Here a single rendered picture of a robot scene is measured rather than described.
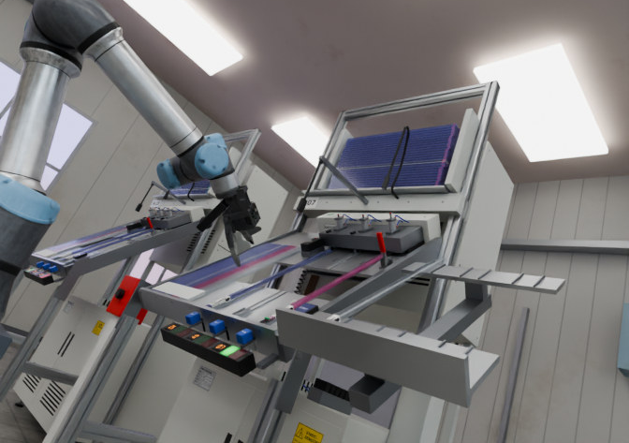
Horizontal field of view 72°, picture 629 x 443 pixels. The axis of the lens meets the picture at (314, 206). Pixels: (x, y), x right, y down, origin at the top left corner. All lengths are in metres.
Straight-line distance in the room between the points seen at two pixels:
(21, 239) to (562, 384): 3.74
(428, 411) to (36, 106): 0.95
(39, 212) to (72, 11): 0.38
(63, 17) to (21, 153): 0.27
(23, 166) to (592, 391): 3.75
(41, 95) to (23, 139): 0.10
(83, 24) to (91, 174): 4.39
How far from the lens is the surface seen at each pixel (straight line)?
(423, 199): 1.54
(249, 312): 1.13
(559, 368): 4.06
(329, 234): 1.50
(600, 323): 4.09
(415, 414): 0.86
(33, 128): 1.03
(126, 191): 5.41
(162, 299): 1.37
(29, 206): 0.86
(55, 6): 1.01
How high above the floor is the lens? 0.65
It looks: 21 degrees up
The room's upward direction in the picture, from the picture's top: 23 degrees clockwise
